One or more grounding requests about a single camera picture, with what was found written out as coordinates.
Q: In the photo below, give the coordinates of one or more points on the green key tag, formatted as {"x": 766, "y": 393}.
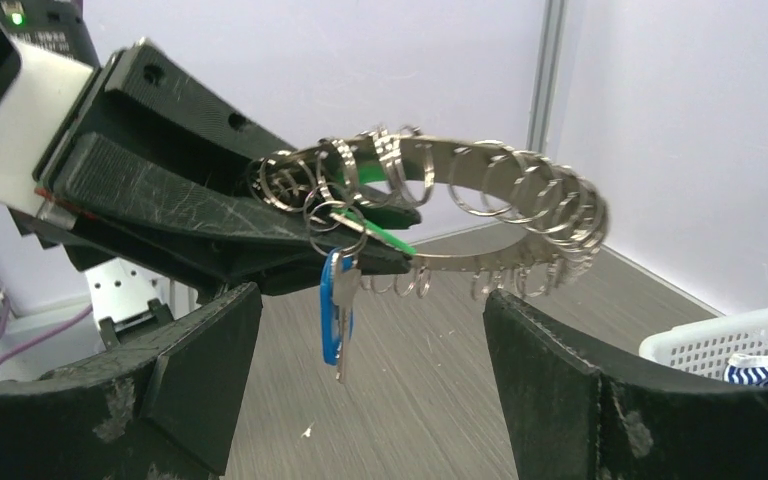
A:
{"x": 350, "y": 201}

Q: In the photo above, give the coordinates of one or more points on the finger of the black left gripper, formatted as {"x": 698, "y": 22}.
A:
{"x": 279, "y": 261}
{"x": 197, "y": 156}

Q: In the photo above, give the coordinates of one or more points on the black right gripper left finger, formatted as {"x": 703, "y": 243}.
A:
{"x": 163, "y": 405}

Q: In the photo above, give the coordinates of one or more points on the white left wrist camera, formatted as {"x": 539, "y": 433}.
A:
{"x": 46, "y": 59}

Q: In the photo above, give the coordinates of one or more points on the white plastic basket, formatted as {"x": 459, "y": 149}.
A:
{"x": 703, "y": 348}

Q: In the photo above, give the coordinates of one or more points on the blue striped shirt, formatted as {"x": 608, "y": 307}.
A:
{"x": 744, "y": 369}

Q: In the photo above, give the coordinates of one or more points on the blue key tag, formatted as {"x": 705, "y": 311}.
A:
{"x": 330, "y": 338}

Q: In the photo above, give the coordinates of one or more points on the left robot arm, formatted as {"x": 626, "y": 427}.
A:
{"x": 136, "y": 159}

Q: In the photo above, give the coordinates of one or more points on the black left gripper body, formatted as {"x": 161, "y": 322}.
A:
{"x": 56, "y": 220}

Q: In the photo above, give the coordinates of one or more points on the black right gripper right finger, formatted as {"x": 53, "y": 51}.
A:
{"x": 578, "y": 408}

